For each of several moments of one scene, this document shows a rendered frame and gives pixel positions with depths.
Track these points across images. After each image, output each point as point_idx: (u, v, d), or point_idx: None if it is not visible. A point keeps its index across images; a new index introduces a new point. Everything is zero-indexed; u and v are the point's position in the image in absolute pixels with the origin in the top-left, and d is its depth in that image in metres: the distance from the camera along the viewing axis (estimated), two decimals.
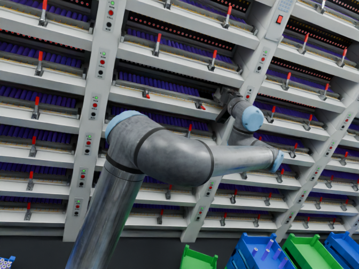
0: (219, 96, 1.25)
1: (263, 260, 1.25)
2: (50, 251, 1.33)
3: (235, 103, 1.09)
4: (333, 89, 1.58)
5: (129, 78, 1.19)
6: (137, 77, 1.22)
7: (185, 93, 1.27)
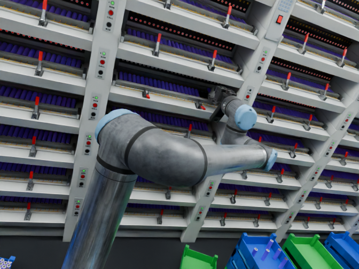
0: (214, 95, 1.24)
1: (263, 260, 1.25)
2: (50, 251, 1.33)
3: (228, 101, 1.08)
4: (333, 89, 1.58)
5: (129, 78, 1.19)
6: (137, 77, 1.22)
7: (185, 93, 1.27)
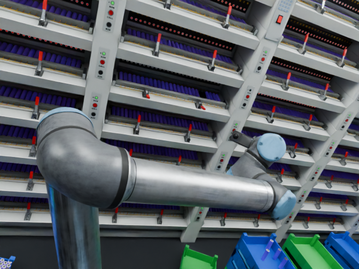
0: None
1: (263, 260, 1.25)
2: (50, 251, 1.33)
3: None
4: (333, 89, 1.58)
5: (129, 78, 1.19)
6: (137, 77, 1.22)
7: (185, 93, 1.27)
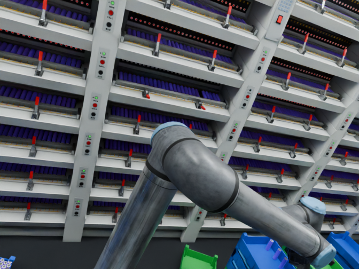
0: (301, 266, 1.06)
1: (203, 91, 1.35)
2: (50, 251, 1.33)
3: None
4: (333, 89, 1.58)
5: (129, 78, 1.19)
6: (137, 77, 1.22)
7: (185, 93, 1.27)
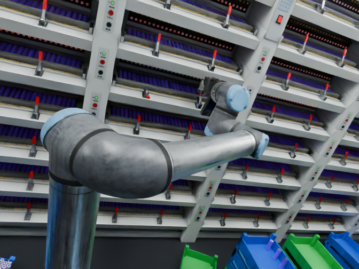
0: (203, 87, 1.18)
1: None
2: None
3: (218, 86, 1.01)
4: (333, 89, 1.58)
5: (129, 76, 1.20)
6: (137, 76, 1.23)
7: (184, 91, 1.28)
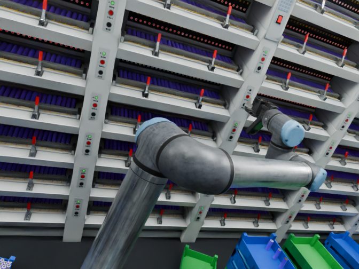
0: (251, 106, 1.20)
1: (202, 89, 1.36)
2: (50, 251, 1.33)
3: (271, 116, 1.04)
4: (333, 89, 1.58)
5: (129, 76, 1.20)
6: (137, 75, 1.23)
7: (184, 91, 1.28)
